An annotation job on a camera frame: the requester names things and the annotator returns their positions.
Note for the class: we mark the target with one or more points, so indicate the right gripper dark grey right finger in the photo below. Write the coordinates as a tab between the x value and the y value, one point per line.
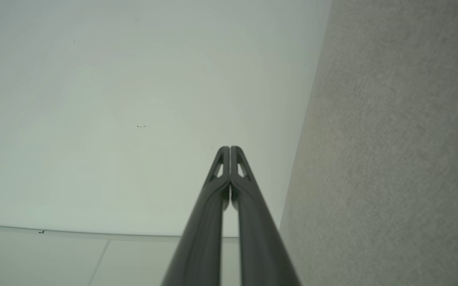
259	242

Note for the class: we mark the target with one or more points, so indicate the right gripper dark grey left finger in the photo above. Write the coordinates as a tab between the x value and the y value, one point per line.
203	238

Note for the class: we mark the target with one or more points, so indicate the grey fabric sofa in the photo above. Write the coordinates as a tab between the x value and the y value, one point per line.
392	139

